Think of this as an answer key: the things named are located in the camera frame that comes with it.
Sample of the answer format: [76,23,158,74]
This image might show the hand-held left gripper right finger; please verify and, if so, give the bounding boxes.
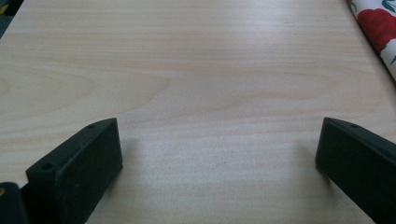
[314,117,396,224]

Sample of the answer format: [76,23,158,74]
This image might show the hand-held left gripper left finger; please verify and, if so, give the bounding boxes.
[20,117,124,224]

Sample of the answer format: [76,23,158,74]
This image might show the white shirt with red flowers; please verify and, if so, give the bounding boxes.
[346,0,396,82]

